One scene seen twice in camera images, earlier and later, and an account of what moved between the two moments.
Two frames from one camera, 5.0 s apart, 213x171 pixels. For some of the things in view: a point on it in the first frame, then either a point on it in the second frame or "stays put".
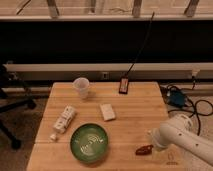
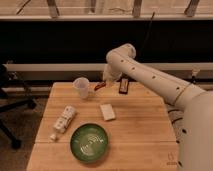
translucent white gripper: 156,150 -> 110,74
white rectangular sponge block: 107,111 stays put
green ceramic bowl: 89,142 stays put
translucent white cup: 81,85 stays put
